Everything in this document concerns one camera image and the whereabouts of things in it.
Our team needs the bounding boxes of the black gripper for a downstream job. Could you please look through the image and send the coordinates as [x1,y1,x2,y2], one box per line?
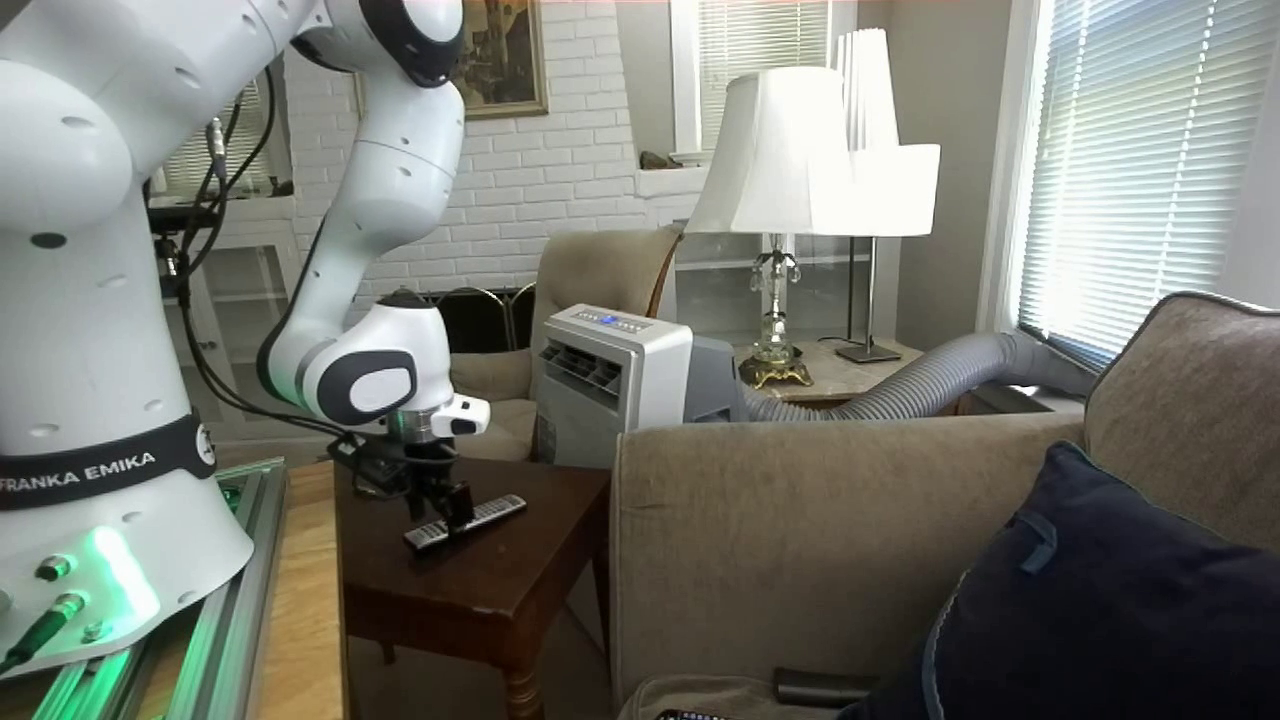
[395,444,486,540]

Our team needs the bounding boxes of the silver remote control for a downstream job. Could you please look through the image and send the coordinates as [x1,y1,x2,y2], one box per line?
[399,493,532,555]

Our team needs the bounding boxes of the beige fabric sofa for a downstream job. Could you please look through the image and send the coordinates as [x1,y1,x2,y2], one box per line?
[610,290,1280,720]

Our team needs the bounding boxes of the dark wooden side table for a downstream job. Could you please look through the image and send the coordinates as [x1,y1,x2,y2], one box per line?
[334,454,617,720]

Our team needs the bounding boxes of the light wooden robot table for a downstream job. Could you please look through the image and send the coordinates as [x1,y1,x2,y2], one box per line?
[251,458,351,720]

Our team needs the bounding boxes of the black fireplace screen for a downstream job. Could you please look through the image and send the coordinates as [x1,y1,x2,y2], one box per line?
[436,282,542,357]

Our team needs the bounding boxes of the white portable air conditioner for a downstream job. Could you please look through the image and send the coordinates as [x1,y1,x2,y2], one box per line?
[530,302,697,473]

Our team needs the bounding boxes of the beige armchair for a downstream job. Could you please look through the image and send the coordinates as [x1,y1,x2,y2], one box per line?
[443,219,691,467]

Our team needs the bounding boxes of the white glass door cabinet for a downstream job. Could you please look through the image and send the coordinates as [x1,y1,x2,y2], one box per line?
[146,76,325,444]

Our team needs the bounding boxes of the small black flat device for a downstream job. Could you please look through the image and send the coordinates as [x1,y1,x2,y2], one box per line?
[769,663,878,713]

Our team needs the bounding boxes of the wooden lamp end table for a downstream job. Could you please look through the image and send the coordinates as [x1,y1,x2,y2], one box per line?
[746,335,1057,417]

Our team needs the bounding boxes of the framed painting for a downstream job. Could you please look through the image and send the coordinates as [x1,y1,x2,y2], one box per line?
[455,0,553,125]

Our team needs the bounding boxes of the table lamp white shade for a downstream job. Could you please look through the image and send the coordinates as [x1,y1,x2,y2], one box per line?
[683,66,858,393]

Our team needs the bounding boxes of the slim lamp white shade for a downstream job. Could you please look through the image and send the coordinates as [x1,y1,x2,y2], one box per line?
[813,26,945,367]

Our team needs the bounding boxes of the navy blue pillow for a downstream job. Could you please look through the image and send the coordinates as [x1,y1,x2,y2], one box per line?
[874,441,1280,720]

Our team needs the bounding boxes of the white window blinds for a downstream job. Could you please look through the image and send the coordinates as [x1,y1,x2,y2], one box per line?
[1015,0,1280,367]

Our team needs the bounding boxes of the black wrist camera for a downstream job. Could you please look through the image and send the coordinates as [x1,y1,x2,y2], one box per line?
[330,435,407,488]

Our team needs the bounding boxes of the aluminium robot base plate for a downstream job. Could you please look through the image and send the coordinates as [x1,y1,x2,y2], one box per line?
[0,454,294,720]

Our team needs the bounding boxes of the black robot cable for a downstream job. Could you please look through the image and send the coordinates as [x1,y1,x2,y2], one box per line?
[158,66,351,441]

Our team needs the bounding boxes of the black camera on tripod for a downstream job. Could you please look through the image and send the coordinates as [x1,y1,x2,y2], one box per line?
[146,197,215,294]

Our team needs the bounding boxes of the grey exhaust hose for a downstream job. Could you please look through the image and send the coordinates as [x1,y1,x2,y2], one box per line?
[683,329,1105,428]

